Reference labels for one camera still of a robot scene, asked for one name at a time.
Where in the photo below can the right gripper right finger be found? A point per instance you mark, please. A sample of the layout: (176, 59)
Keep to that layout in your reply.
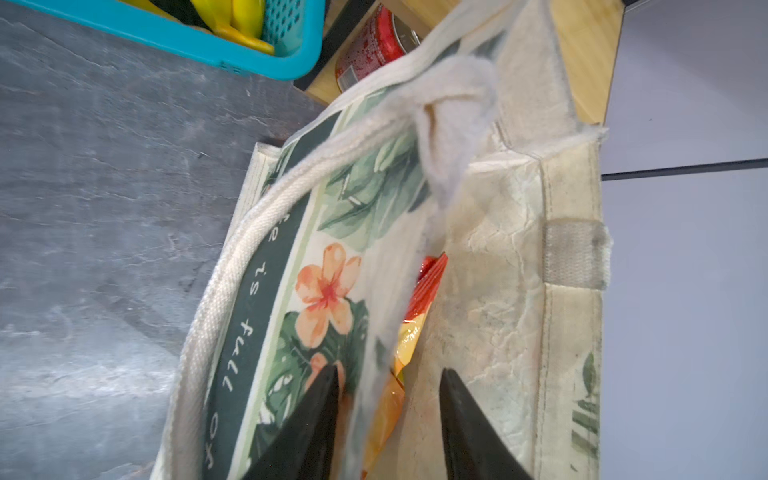
(472, 448)

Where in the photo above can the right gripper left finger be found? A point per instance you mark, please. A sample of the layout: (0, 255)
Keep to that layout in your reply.
(304, 447)

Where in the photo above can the red Lays chips bag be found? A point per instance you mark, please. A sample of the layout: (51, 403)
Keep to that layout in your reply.
(393, 396)

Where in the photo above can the canvas tote bag floral print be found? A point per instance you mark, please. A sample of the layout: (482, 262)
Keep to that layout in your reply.
(469, 145)

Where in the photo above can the yellow banana bunch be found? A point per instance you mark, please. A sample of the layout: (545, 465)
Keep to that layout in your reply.
(237, 21)

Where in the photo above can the red cola can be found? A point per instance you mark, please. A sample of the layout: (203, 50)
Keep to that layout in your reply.
(383, 39)

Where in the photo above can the teal plastic basket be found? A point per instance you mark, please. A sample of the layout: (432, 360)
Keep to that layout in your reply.
(294, 28)

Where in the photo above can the black wooden shelf rack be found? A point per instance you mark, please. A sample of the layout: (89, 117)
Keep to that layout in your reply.
(589, 33)

